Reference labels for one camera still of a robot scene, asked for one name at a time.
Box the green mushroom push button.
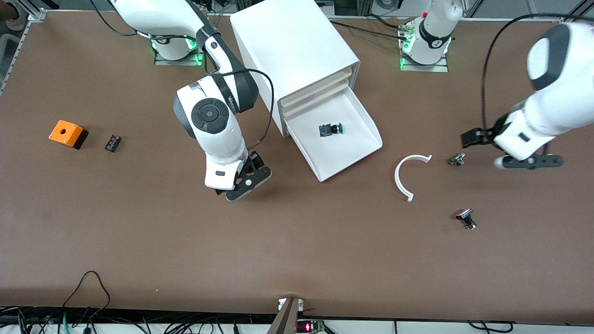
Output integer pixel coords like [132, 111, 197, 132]
[319, 122, 344, 138]

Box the white plastic drawer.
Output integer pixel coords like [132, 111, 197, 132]
[280, 78, 351, 118]
[284, 86, 384, 182]
[282, 88, 349, 122]
[278, 66, 352, 108]

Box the white drawer cabinet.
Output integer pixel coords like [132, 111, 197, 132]
[230, 0, 361, 138]

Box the device with red light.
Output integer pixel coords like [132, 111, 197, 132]
[296, 319, 326, 334]

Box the orange box with hole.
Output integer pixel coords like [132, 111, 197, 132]
[48, 120, 89, 150]

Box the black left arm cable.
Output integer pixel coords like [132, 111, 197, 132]
[480, 13, 594, 136]

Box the black metal selector switch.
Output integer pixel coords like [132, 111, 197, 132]
[456, 209, 478, 231]

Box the white C-shaped plastic ring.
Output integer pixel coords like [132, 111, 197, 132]
[394, 154, 433, 203]

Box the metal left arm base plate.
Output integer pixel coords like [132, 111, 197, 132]
[400, 23, 450, 73]

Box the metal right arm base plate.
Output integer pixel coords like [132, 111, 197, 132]
[154, 37, 205, 66]

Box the aluminium table frame profile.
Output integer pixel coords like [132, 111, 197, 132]
[561, 0, 594, 21]
[0, 9, 47, 96]

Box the brown camera mount post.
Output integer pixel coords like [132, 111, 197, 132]
[266, 297, 300, 334]

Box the black cable on table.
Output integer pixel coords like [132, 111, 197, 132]
[329, 20, 409, 40]

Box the thin black looped cable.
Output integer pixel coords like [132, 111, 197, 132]
[62, 271, 111, 321]

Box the black cable tangle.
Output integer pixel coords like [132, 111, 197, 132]
[0, 306, 260, 334]

